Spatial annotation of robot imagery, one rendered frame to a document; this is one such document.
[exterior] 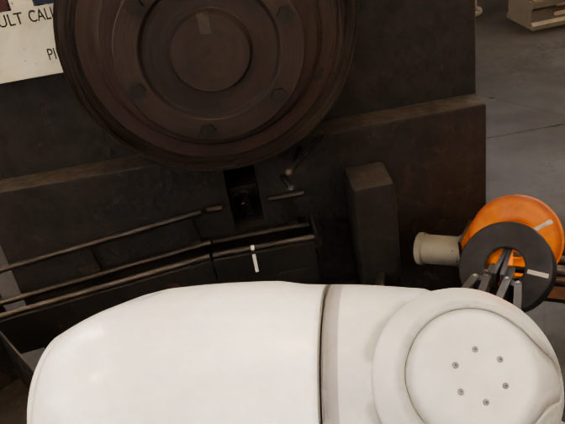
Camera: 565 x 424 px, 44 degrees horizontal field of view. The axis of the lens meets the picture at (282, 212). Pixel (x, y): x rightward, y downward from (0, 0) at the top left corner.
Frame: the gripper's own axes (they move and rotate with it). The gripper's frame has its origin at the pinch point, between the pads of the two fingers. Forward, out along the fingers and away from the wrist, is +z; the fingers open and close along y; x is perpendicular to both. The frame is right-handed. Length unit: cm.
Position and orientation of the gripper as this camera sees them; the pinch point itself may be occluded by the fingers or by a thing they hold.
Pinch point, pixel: (503, 267)
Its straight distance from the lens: 122.3
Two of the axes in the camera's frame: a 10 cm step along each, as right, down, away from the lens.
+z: 4.6, -5.7, 6.8
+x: -1.9, -8.1, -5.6
